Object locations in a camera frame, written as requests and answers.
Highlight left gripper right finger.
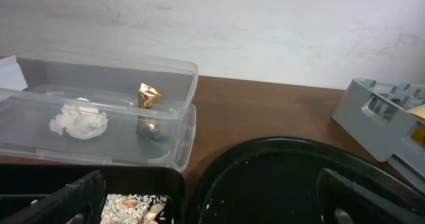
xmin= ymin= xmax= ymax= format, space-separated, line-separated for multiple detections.
xmin=317 ymin=168 xmax=424 ymax=224

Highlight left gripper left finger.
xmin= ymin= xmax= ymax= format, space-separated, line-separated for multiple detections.
xmin=1 ymin=170 xmax=106 ymax=224

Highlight food scraps with rice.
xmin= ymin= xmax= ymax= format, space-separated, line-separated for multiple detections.
xmin=100 ymin=194 xmax=176 ymax=224

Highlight white tissue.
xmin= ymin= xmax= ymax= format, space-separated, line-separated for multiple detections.
xmin=49 ymin=104 xmax=108 ymax=140

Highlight gold foil wrapper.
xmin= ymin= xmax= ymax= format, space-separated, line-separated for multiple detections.
xmin=137 ymin=82 xmax=163 ymax=138

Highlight yellow bowl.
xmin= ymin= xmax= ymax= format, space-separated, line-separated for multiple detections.
xmin=407 ymin=104 xmax=425 ymax=144

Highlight grey dishwasher rack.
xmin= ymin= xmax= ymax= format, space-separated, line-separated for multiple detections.
xmin=332 ymin=78 xmax=424 ymax=191

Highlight black rectangular tray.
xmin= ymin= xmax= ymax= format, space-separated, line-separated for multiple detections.
xmin=1 ymin=164 xmax=185 ymax=223

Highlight round black tray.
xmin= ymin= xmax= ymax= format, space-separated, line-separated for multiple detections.
xmin=185 ymin=136 xmax=425 ymax=224

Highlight clear plastic bin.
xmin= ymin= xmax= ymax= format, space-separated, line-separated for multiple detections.
xmin=1 ymin=49 xmax=199 ymax=171

